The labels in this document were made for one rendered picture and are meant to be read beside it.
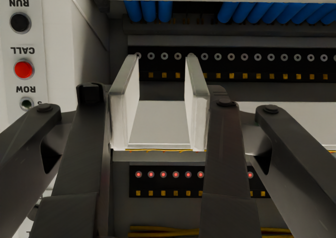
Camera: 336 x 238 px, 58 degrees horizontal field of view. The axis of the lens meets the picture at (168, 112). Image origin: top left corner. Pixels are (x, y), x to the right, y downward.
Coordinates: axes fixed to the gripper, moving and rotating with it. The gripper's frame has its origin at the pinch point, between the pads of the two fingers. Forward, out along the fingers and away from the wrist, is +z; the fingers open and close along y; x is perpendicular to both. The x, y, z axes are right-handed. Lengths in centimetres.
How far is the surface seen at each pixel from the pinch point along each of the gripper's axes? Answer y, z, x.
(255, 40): 13.7, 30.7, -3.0
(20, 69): -13.6, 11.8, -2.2
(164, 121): 0.1, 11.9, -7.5
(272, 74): 16.3, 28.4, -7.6
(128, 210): -6.5, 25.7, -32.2
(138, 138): -2.6, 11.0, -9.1
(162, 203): -0.3, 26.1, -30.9
